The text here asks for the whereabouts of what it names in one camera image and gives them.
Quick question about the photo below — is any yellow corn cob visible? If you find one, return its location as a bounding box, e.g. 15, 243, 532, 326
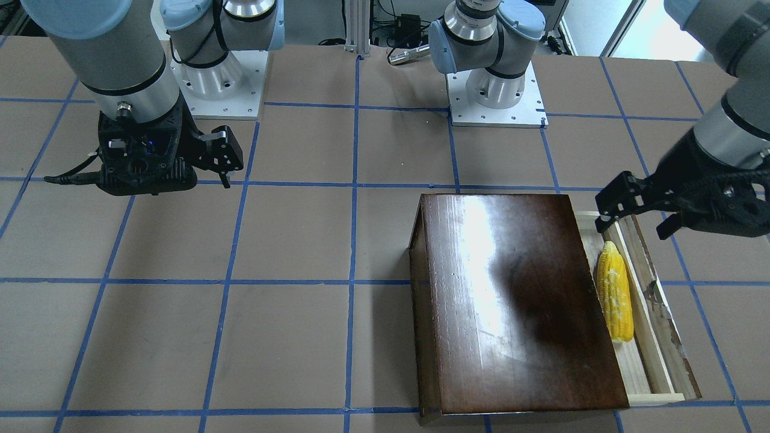
595, 241, 635, 343

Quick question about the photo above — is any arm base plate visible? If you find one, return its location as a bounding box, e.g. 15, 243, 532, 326
445, 63, 549, 128
171, 51, 270, 120

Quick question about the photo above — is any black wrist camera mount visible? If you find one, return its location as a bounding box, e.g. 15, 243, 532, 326
96, 98, 197, 195

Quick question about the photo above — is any wooden drawer with white handle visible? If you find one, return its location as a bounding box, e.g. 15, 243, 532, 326
575, 211, 702, 407

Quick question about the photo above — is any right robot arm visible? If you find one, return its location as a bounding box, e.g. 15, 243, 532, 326
22, 1, 285, 195

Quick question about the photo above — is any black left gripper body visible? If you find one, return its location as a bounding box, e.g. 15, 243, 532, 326
653, 131, 738, 204

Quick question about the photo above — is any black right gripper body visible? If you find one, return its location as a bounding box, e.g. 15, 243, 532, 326
158, 114, 219, 181

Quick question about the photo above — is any dark wooden drawer cabinet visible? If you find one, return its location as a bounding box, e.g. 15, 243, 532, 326
408, 194, 629, 425

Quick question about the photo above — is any aluminium frame post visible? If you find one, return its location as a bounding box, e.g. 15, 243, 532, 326
342, 0, 372, 60

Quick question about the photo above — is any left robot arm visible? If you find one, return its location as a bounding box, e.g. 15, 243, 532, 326
429, 1, 769, 239

